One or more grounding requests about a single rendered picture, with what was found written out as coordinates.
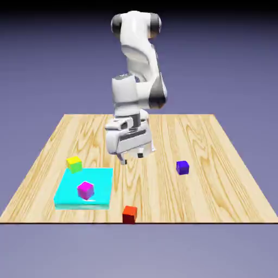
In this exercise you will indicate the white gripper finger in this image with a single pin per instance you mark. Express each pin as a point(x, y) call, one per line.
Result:
point(122, 159)
point(140, 153)

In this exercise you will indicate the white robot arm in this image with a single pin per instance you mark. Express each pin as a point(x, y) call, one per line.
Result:
point(136, 54)

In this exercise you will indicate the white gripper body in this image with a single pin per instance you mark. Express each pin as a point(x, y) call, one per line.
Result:
point(132, 144)

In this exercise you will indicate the large cyan box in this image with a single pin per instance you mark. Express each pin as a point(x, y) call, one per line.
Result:
point(102, 189)

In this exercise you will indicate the small magenta cube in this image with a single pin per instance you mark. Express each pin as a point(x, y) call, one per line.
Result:
point(85, 190)

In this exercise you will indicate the small purple cube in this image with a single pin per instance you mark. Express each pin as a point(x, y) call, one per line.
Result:
point(182, 167)

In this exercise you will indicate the small red cube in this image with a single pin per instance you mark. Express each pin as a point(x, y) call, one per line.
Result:
point(129, 214)

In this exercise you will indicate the small yellow cube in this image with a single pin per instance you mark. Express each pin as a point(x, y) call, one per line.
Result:
point(74, 164)

